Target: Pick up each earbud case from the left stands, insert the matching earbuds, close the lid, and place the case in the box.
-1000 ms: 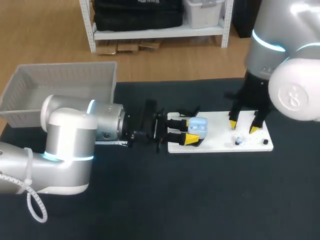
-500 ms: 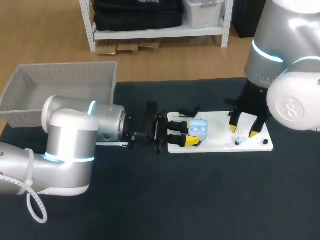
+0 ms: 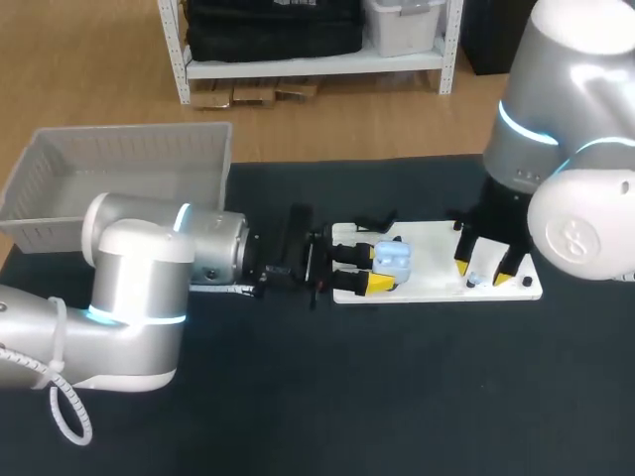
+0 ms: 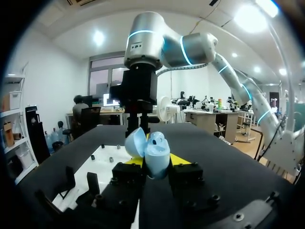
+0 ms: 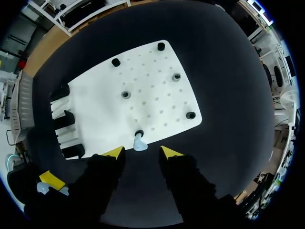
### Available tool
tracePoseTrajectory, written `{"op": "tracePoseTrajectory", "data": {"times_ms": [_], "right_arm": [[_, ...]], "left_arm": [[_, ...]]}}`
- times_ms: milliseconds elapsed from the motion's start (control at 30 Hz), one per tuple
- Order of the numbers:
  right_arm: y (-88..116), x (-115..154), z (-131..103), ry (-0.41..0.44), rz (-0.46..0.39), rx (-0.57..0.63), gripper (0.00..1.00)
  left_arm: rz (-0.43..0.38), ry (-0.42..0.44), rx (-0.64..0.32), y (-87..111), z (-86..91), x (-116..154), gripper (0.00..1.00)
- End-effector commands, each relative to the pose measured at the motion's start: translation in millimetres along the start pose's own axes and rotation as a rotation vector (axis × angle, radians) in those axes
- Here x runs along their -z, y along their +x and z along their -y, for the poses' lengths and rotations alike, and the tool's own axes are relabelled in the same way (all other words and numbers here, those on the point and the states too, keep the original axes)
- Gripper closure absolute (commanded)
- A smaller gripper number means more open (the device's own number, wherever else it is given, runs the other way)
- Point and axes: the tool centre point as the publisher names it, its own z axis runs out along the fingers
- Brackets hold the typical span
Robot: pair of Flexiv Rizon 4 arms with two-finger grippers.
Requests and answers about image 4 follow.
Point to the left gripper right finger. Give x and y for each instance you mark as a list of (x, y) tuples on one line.
[(188, 176)]

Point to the light blue earbud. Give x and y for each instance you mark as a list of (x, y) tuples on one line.
[(157, 138)]

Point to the person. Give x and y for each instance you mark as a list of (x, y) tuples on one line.
[(78, 108)]

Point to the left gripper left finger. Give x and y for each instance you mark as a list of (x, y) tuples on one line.
[(126, 176)]

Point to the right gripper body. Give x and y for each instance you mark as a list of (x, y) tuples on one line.
[(139, 88)]

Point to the white plate with black stands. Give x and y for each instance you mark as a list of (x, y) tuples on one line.
[(104, 152)]

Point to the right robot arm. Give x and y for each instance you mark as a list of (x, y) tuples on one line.
[(147, 38)]

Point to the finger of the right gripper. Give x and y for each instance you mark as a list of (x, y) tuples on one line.
[(132, 122), (145, 122)]

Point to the light blue earbud case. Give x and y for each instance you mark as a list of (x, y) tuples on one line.
[(156, 162)]

